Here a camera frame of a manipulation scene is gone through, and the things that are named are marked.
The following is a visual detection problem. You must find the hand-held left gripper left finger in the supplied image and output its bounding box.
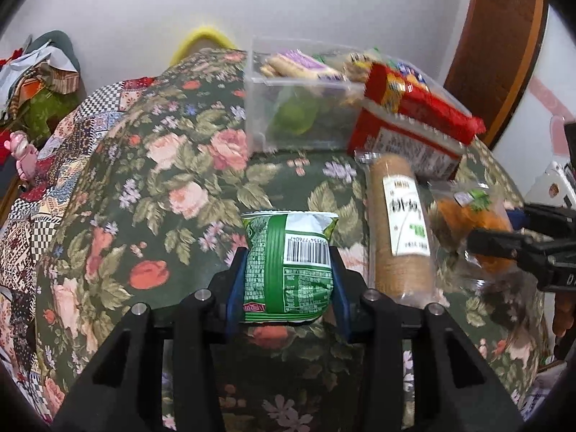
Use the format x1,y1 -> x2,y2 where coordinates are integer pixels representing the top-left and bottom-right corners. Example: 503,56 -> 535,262
51,247 -> 248,432

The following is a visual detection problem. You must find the golden cake packet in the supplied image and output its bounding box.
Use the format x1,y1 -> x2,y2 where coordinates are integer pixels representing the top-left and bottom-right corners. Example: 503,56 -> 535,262
344,49 -> 385,84

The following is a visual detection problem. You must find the yellow foam tube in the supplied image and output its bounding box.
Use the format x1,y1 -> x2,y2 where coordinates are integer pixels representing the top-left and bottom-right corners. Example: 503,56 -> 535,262
168,27 -> 239,69

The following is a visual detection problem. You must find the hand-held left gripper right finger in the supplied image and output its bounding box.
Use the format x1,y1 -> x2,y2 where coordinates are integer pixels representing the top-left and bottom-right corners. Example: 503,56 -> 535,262
328,245 -> 525,432

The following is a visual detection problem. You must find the lime green snack packet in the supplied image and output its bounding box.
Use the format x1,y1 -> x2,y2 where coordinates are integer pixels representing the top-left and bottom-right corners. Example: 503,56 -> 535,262
269,92 -> 327,136

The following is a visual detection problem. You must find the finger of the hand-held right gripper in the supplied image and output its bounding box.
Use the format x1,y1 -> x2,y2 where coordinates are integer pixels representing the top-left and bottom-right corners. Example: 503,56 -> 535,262
467,229 -> 555,280
504,203 -> 576,240

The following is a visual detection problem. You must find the white box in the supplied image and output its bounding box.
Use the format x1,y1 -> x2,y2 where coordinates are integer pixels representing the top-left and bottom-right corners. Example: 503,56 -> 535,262
524,161 -> 576,210

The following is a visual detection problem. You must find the blue chip bag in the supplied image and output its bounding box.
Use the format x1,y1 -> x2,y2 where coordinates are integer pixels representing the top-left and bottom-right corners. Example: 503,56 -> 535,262
389,59 -> 430,88

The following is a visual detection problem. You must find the wooden door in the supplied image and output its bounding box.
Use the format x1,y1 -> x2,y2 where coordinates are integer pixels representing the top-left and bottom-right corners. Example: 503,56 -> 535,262
443,0 -> 550,149

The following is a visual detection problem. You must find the clear plastic storage box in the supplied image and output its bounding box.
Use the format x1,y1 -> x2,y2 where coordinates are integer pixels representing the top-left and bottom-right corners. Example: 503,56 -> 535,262
244,37 -> 392,154

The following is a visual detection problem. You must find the grey chair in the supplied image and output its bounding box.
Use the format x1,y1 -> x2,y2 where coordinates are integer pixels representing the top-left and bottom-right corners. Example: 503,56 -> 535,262
29,30 -> 82,75

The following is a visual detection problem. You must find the floral blanket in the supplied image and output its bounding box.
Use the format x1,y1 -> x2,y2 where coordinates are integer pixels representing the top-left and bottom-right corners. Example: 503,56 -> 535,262
33,47 -> 554,432

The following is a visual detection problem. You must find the red snack bag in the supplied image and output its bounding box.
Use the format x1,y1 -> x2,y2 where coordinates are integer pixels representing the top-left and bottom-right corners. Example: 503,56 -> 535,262
347,62 -> 487,181

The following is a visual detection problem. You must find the green foil snack packet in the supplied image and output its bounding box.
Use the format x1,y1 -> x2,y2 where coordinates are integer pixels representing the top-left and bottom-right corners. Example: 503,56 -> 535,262
240,211 -> 340,325

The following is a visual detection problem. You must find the pile of clothes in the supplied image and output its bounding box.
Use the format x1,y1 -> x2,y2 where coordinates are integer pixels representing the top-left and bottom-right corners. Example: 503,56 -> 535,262
0,33 -> 81,113

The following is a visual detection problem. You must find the patchwork quilt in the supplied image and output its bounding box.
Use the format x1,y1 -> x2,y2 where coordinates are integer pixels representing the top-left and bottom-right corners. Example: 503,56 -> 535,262
0,76 -> 156,370

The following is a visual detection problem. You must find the person's right hand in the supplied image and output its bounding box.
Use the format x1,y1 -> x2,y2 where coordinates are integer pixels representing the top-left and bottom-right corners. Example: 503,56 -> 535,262
553,296 -> 568,340

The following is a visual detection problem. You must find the clear bag of orange bread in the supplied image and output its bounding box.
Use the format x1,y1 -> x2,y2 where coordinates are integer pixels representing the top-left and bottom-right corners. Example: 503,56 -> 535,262
425,181 -> 541,329

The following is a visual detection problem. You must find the pink plush toy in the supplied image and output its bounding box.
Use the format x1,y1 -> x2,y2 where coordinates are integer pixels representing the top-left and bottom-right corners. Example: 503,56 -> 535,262
4,130 -> 40,181

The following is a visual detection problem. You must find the green printed cloth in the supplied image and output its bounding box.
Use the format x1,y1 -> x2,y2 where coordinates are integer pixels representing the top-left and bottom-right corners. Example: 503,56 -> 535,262
20,89 -> 78,142

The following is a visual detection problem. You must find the brown noodle packet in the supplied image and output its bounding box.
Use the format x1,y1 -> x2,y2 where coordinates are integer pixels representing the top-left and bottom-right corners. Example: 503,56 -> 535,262
355,150 -> 439,311

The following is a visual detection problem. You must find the purple biscuit packet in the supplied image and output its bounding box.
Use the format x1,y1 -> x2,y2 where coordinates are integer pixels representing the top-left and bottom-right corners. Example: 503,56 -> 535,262
260,50 -> 343,82

